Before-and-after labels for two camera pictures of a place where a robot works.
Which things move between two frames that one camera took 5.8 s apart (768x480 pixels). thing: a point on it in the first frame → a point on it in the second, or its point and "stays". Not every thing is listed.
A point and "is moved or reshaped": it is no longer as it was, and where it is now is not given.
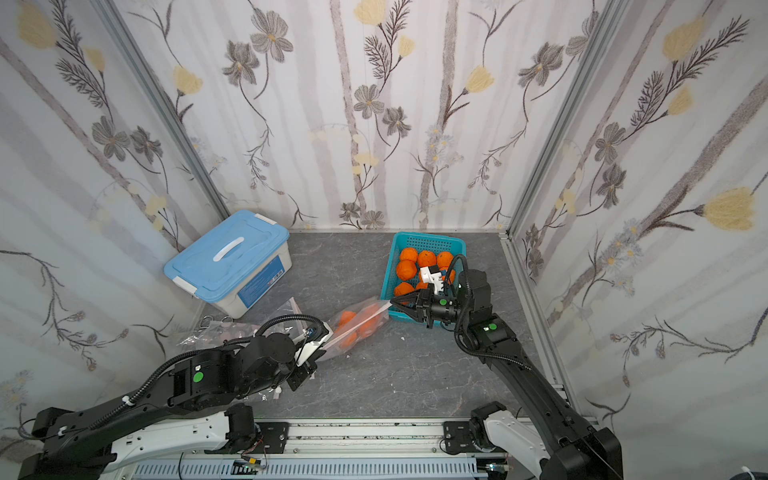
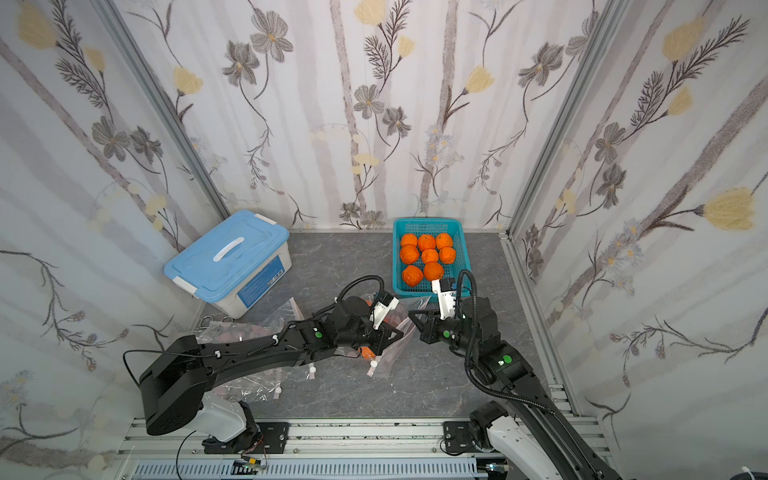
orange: (427, 259) → (426, 241)
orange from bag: (403, 289) → (412, 275)
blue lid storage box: (235, 263) stays
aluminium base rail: (349, 449) stays
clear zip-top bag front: (280, 319) stays
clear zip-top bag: (354, 324) is moved or reshaped
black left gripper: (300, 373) → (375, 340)
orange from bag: (347, 316) is moved or reshaped
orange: (406, 269) → (409, 254)
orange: (409, 253) → (409, 239)
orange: (444, 260) → (443, 240)
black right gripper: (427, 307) → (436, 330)
